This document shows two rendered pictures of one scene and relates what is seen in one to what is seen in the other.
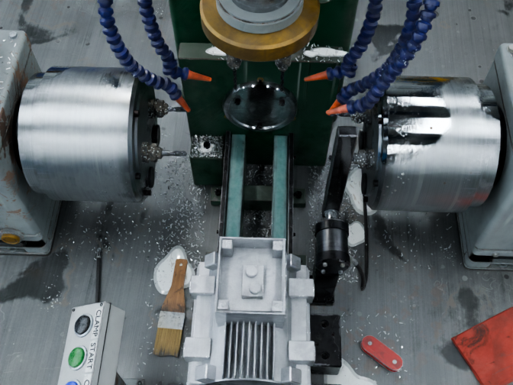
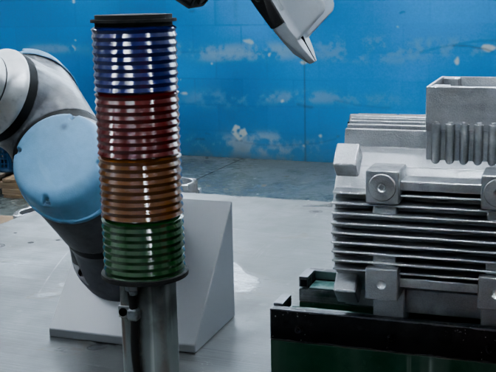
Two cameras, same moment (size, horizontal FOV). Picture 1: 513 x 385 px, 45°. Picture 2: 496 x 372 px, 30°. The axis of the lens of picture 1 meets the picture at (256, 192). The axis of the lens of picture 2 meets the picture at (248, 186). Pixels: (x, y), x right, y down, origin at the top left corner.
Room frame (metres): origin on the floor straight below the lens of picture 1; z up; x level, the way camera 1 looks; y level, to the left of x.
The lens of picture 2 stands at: (0.39, -0.88, 1.23)
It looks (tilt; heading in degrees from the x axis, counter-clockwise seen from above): 12 degrees down; 108
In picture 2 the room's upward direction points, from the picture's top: 1 degrees counter-clockwise
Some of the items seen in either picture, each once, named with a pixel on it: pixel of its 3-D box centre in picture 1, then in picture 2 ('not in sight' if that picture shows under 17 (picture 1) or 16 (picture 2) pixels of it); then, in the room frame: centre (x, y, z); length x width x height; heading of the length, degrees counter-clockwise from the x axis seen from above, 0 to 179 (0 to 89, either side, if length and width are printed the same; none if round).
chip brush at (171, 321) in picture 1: (174, 305); not in sight; (0.43, 0.16, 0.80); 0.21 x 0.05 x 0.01; 175
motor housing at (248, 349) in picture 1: (250, 328); (452, 215); (0.32, 0.01, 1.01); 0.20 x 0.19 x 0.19; 178
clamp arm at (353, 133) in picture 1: (337, 177); not in sight; (0.54, -0.13, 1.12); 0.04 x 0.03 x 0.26; 178
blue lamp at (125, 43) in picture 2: not in sight; (135, 58); (0.12, -0.28, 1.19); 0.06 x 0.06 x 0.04
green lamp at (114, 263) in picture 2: not in sight; (143, 243); (0.12, -0.28, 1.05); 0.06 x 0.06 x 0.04
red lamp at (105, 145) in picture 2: not in sight; (138, 122); (0.12, -0.28, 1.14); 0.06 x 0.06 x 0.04
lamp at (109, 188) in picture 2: not in sight; (141, 184); (0.12, -0.28, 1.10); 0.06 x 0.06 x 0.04
